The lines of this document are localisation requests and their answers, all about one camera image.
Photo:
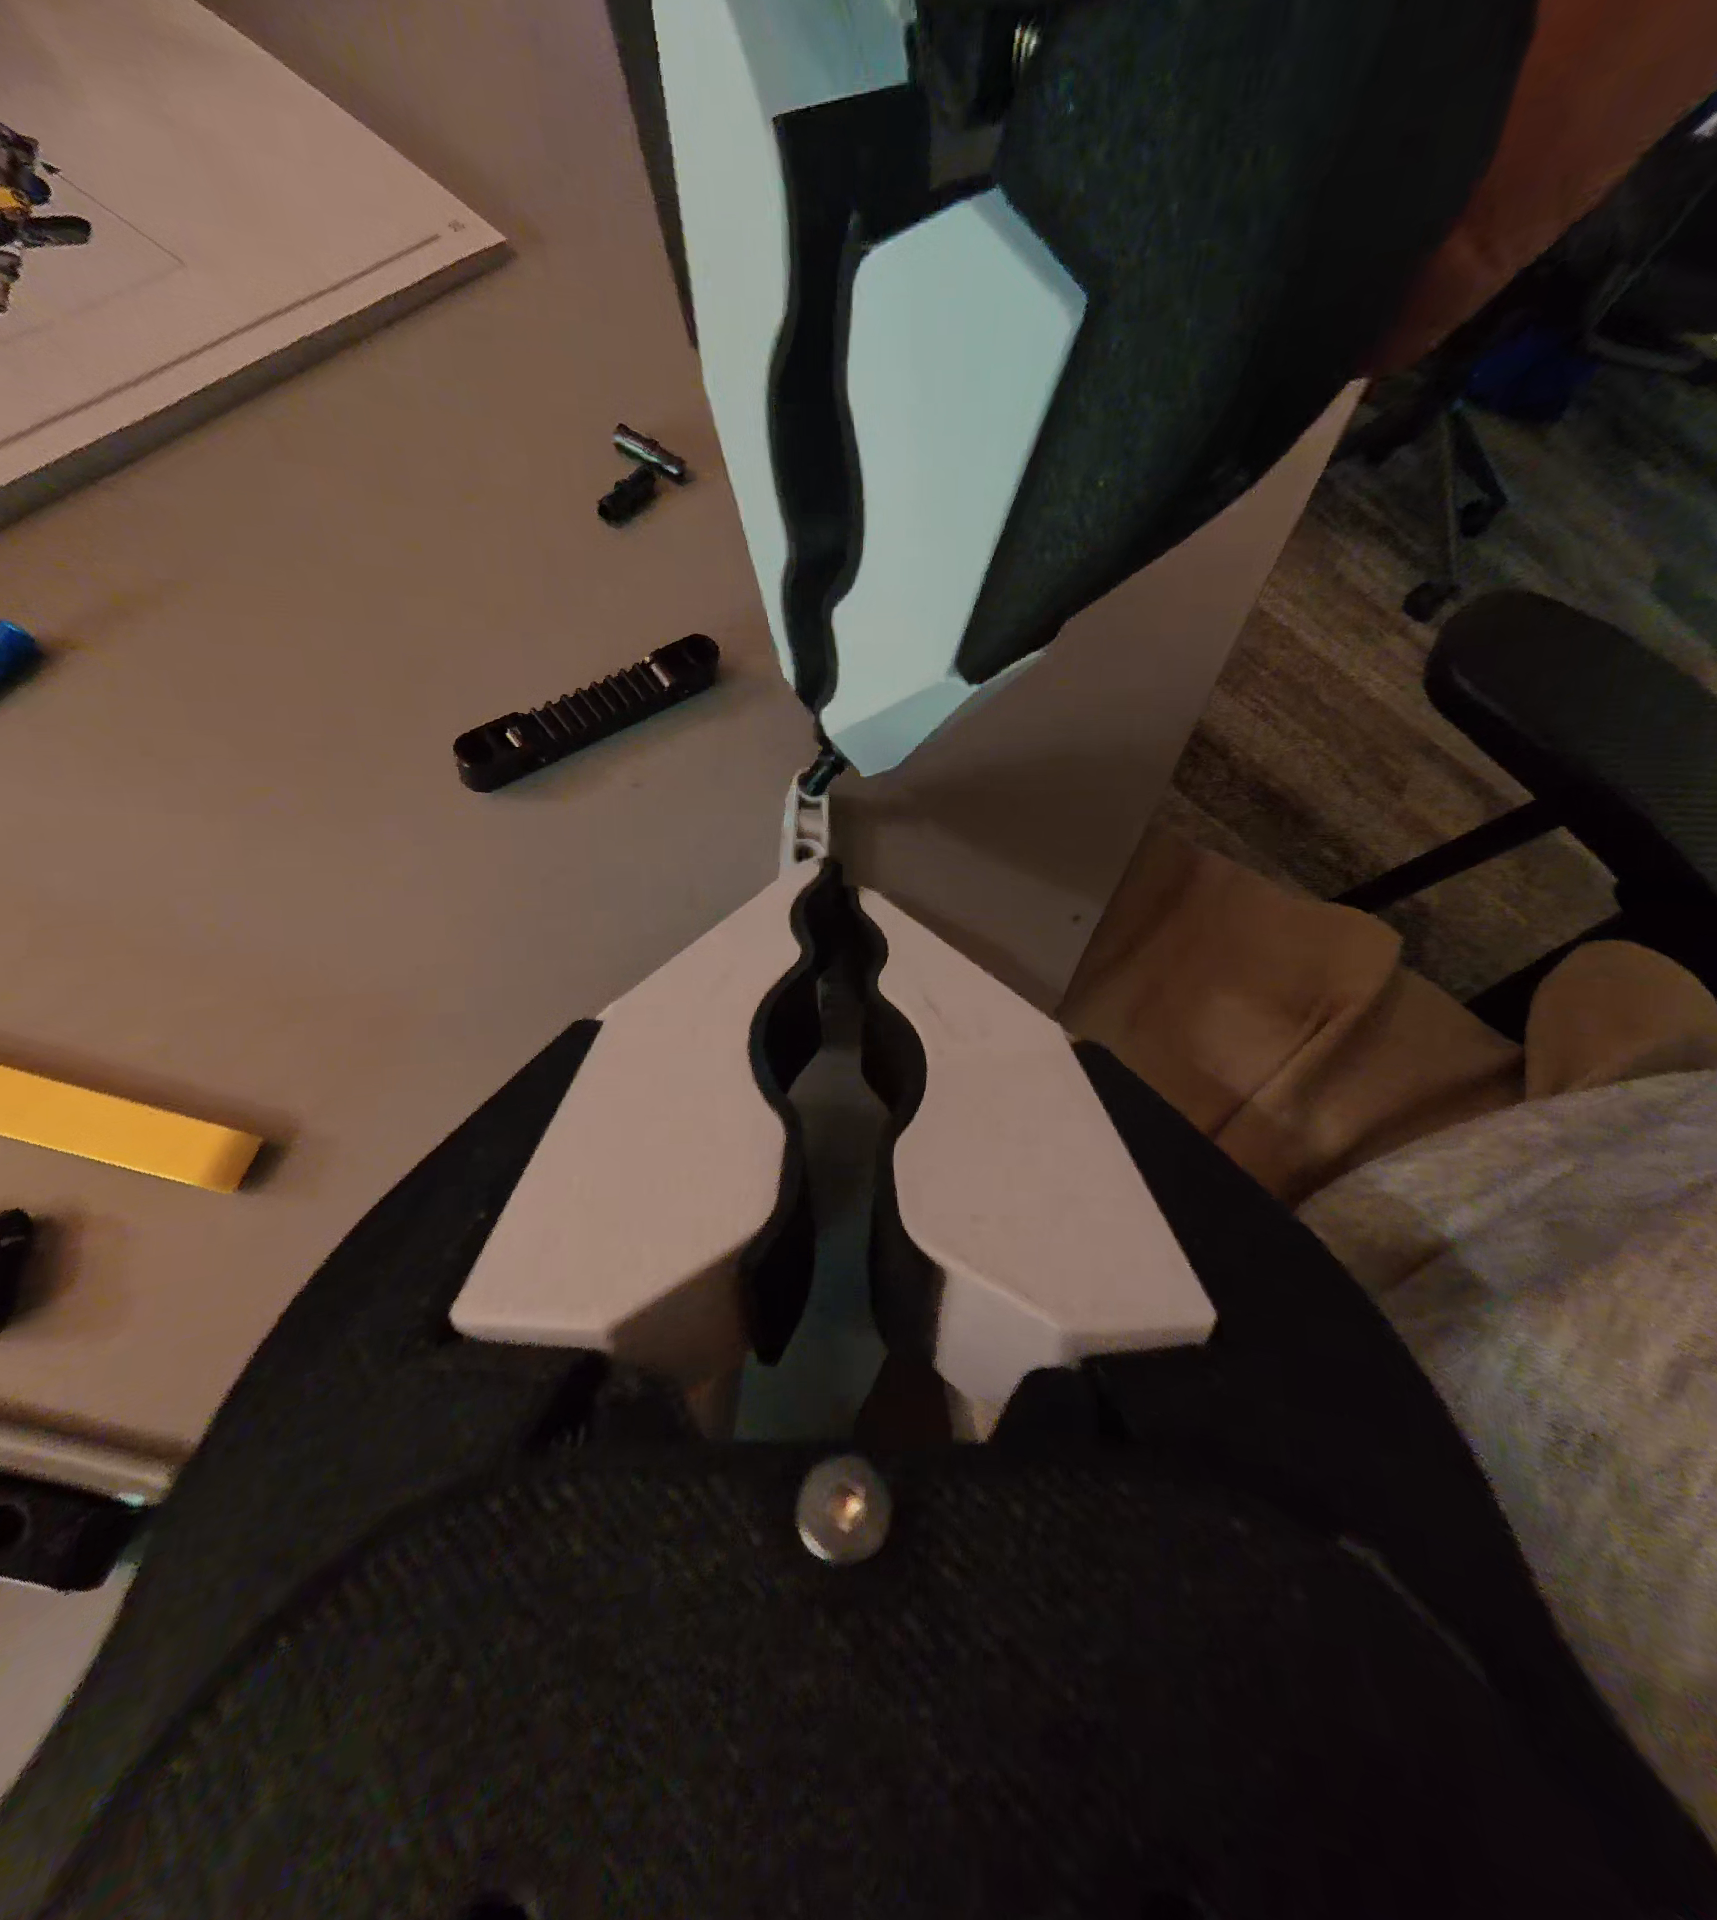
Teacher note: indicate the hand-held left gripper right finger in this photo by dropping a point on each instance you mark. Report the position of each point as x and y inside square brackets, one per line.
[1039, 1201]

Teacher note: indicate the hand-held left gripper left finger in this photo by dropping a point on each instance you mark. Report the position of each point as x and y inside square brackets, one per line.
[618, 1185]

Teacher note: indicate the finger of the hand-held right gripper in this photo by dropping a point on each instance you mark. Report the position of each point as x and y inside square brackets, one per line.
[949, 420]
[739, 224]

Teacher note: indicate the light grey lego beam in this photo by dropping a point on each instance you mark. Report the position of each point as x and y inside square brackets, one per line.
[808, 819]

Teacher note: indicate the person's right forearm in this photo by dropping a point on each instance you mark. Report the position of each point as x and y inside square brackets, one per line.
[1473, 194]

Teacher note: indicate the small black lego pin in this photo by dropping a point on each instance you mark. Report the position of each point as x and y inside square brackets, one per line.
[626, 499]

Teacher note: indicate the black lego gear rack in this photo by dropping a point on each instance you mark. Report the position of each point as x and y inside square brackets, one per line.
[581, 717]

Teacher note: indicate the yellow lego strip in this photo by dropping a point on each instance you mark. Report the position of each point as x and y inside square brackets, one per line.
[63, 1110]

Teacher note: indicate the lego instruction booklet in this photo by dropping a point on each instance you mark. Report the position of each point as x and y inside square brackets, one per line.
[122, 224]

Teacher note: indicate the dark lego beam with holes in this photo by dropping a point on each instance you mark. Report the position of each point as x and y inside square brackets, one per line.
[3, 1515]

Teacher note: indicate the person's beige pants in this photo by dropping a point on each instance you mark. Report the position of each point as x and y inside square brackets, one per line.
[1294, 1035]

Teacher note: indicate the black background office chair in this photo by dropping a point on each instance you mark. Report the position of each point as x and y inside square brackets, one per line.
[1667, 254]

